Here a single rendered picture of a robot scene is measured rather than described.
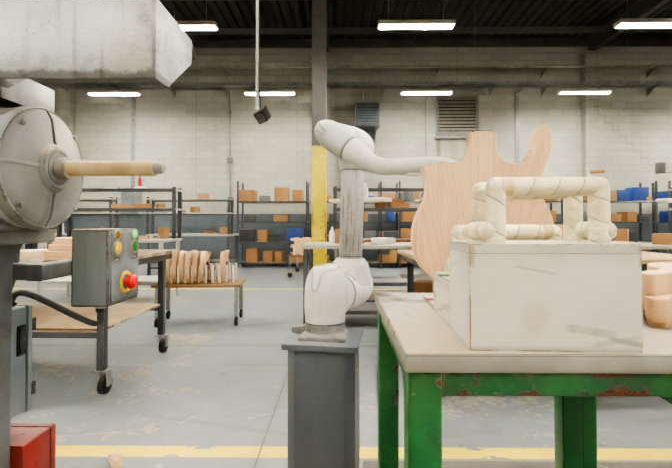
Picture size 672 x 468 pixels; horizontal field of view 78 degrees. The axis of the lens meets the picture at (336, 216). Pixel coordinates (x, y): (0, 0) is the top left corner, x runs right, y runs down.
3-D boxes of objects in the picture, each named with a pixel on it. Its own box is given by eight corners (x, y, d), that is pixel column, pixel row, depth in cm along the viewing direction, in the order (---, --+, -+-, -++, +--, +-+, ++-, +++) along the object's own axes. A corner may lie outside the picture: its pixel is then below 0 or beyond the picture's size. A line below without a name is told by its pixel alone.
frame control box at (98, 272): (-3, 335, 101) (-1, 229, 101) (57, 316, 122) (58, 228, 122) (98, 336, 100) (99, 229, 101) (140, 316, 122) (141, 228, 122)
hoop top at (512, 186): (488, 195, 68) (488, 176, 68) (482, 196, 71) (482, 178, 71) (614, 195, 67) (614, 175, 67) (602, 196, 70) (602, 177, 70)
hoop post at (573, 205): (569, 241, 75) (568, 189, 75) (559, 240, 78) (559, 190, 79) (586, 241, 75) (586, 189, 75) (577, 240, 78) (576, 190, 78)
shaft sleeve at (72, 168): (76, 171, 89) (68, 178, 87) (71, 158, 88) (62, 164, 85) (159, 171, 89) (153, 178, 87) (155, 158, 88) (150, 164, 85)
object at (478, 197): (475, 241, 76) (474, 189, 76) (469, 240, 79) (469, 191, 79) (492, 241, 76) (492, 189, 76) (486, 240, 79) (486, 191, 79)
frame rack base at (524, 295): (470, 351, 66) (470, 243, 66) (447, 327, 81) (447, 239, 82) (645, 353, 65) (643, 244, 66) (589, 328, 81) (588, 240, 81)
